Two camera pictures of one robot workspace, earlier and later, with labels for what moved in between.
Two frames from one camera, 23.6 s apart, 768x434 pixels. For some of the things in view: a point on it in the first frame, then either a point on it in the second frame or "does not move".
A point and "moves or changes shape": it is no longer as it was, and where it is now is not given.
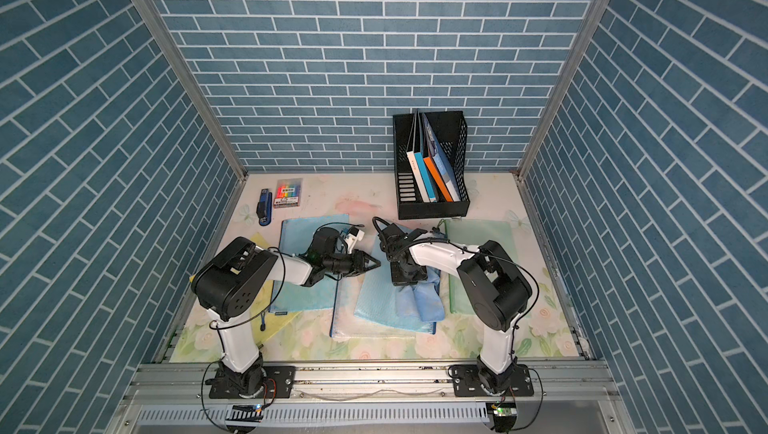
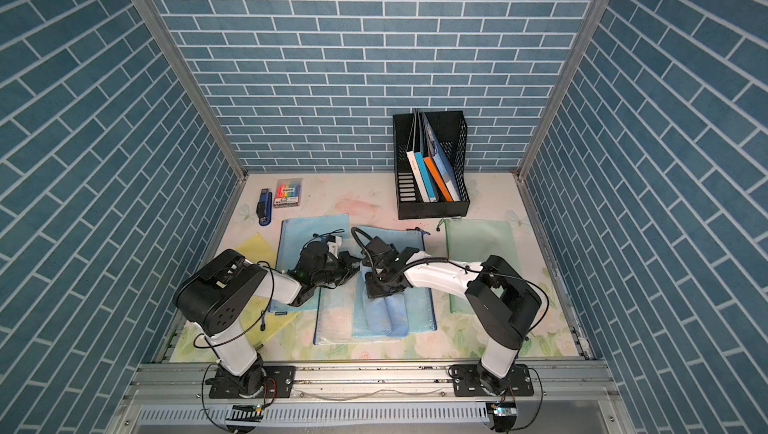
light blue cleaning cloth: x=422 y=299 → x=387 y=314
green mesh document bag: x=476 y=232 does not move
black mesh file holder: x=452 y=131 does not move
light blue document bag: x=376 y=295 moves or changes shape
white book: x=417 y=176 does not move
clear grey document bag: x=345 y=323 moves or changes shape
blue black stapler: x=264 y=207 does not move
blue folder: x=439 y=151 does not move
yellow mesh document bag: x=269 y=322 does not move
